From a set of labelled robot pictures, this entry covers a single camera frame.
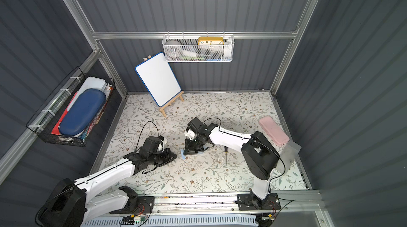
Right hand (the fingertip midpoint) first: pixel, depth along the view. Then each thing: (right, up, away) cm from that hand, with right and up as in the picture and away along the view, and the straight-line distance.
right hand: (186, 151), depth 82 cm
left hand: (-5, -4, +1) cm, 6 cm away
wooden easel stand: (-18, +22, +20) cm, 35 cm away
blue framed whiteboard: (-19, +42, +13) cm, 48 cm away
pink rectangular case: (+52, +9, +17) cm, 56 cm away
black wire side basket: (-53, +18, -20) cm, 59 cm away
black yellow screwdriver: (+22, -2, +9) cm, 24 cm away
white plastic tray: (-47, +36, -4) cm, 59 cm away
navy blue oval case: (-42, +24, -14) cm, 50 cm away
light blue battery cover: (-1, -2, 0) cm, 3 cm away
